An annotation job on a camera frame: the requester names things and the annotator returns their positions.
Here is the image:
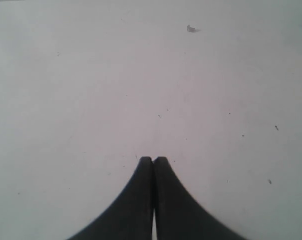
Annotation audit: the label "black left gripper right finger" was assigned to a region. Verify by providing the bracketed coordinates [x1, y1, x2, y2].
[153, 156, 244, 240]

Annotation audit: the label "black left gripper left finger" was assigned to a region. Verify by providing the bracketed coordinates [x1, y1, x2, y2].
[70, 156, 154, 240]

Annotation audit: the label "small clear plastic scrap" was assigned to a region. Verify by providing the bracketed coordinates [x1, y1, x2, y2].
[187, 25, 200, 33]

